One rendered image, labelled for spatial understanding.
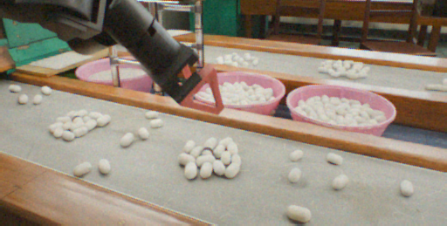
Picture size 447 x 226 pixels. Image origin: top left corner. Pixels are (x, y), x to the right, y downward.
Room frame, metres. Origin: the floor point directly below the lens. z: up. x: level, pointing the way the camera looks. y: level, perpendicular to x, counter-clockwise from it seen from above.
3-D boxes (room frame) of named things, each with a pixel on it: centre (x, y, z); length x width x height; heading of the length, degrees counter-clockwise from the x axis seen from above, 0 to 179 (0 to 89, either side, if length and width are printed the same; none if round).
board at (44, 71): (1.18, 0.56, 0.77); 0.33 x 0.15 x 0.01; 155
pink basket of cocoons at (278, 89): (0.91, -0.04, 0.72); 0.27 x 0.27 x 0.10
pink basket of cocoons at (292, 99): (0.79, -0.29, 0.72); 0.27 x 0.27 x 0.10
